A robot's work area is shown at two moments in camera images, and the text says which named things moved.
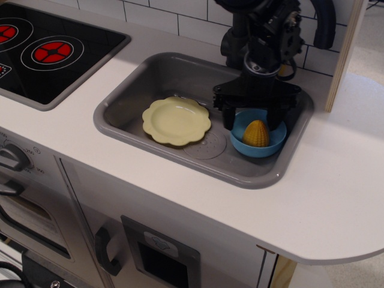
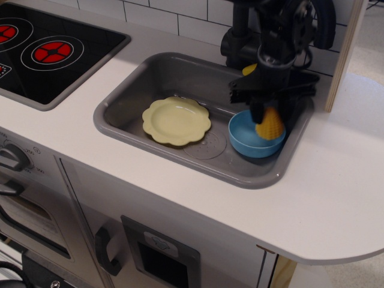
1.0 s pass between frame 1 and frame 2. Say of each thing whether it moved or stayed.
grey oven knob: stayed
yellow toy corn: moved
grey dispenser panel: stayed
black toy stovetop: stayed
